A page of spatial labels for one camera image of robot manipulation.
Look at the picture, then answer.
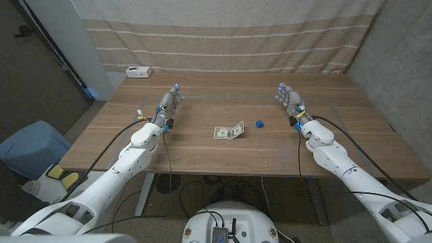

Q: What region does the beige striped backdrop cloth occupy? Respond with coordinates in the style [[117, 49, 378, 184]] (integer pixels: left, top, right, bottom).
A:
[[73, 0, 385, 74]]

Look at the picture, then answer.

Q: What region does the white power strip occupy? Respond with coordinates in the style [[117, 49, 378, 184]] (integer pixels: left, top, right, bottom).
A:
[[126, 66, 153, 79]]

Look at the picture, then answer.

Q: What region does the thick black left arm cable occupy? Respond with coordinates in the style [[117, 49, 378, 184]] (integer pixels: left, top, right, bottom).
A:
[[60, 117, 153, 203]]

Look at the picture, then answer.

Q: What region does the black door handle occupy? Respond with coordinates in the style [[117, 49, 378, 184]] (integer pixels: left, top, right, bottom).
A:
[[13, 25, 34, 38]]

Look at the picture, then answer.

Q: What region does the round black floor fan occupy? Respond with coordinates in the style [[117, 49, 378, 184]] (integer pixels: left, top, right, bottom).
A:
[[154, 173, 182, 195]]

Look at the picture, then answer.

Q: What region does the thin black left wrist cable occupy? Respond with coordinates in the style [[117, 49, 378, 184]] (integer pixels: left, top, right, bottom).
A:
[[80, 130, 173, 236]]

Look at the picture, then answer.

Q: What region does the grey table leg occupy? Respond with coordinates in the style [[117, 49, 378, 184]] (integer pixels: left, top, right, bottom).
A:
[[305, 178, 328, 226]]

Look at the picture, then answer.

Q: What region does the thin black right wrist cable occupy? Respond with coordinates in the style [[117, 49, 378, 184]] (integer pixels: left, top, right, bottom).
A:
[[296, 130, 432, 223]]

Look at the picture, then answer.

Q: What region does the blue plastic bin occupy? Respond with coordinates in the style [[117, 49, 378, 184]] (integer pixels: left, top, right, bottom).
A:
[[0, 120, 73, 180]]

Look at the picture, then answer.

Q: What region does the black floor cable bundle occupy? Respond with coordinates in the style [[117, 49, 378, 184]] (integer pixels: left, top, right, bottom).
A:
[[178, 175, 271, 220]]

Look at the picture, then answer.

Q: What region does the yellow and black pad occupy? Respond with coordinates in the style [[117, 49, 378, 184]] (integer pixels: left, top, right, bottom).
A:
[[45, 164, 87, 192]]

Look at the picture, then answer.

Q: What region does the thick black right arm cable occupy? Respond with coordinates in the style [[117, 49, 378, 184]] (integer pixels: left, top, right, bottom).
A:
[[312, 115, 419, 202]]

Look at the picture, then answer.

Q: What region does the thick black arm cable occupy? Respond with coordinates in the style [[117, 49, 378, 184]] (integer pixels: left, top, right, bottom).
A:
[[60, 117, 153, 203], [312, 115, 419, 202]]

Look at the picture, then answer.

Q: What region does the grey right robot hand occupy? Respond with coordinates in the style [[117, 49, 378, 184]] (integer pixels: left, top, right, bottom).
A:
[[275, 82, 313, 131]]

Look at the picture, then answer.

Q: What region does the one dollar bill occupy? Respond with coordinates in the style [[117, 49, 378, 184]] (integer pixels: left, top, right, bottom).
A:
[[213, 120, 245, 140]]

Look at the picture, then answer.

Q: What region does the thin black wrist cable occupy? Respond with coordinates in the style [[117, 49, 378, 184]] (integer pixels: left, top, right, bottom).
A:
[[296, 130, 432, 223], [80, 130, 173, 236]]

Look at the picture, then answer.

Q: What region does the white table leg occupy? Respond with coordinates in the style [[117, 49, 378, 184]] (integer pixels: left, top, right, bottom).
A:
[[134, 173, 156, 217]]

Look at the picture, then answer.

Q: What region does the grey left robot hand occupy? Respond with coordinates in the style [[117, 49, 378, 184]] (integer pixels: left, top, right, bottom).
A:
[[151, 82, 186, 131]]

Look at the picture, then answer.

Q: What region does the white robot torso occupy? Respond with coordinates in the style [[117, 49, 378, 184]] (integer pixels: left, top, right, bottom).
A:
[[182, 200, 280, 243]]

